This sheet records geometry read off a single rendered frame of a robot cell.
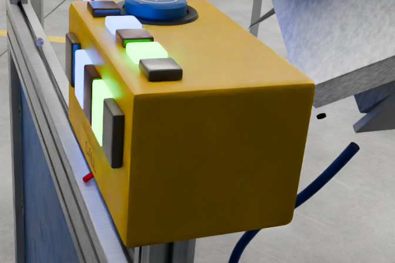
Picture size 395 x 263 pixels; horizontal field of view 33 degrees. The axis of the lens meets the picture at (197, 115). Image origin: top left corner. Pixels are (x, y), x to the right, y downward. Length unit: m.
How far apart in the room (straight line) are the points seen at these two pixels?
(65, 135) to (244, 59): 0.40
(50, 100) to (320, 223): 1.54
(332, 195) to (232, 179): 2.07
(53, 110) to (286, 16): 0.29
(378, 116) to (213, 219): 0.52
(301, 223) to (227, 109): 1.90
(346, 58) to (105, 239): 0.33
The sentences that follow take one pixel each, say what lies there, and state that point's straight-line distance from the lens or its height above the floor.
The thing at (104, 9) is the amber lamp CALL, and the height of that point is 1.08.
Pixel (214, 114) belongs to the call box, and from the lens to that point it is 0.32.
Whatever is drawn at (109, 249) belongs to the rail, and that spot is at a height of 0.86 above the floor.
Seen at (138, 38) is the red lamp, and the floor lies 1.08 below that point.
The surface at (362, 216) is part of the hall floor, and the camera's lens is 2.33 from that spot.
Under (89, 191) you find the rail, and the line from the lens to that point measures 0.63.
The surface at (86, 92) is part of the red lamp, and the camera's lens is 0.37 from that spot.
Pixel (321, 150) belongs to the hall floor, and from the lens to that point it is 2.71.
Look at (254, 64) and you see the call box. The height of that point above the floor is 1.07.
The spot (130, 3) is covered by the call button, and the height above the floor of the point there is 1.08.
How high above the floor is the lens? 1.19
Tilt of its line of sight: 25 degrees down
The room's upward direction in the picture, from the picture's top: 5 degrees clockwise
